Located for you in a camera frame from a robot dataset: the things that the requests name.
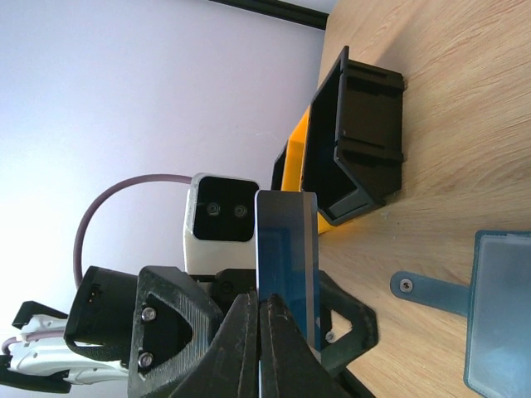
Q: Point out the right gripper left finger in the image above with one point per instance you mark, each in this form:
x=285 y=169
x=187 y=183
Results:
x=230 y=366

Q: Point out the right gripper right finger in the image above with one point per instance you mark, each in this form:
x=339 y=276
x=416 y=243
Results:
x=288 y=366

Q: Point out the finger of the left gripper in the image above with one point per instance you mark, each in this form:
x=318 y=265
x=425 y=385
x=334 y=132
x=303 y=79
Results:
x=174 y=324
x=348 y=323

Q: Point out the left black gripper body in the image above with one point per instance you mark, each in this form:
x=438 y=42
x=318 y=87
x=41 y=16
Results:
x=100 y=322

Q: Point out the blue VIP card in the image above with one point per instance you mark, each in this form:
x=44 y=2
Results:
x=287 y=257

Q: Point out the teal leather card holder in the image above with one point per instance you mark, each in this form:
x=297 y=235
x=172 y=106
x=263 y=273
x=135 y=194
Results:
x=496 y=305

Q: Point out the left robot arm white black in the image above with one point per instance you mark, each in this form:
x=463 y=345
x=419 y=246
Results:
x=38 y=359

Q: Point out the yellow tray middle compartment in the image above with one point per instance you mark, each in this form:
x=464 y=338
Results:
x=292 y=174

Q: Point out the black tray right compartment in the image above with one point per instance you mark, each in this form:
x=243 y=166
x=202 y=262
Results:
x=353 y=155

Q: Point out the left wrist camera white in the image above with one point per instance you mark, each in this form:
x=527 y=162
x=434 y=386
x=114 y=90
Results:
x=219 y=224

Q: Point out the black aluminium frame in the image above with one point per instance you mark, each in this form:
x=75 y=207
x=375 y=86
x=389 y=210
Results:
x=281 y=10

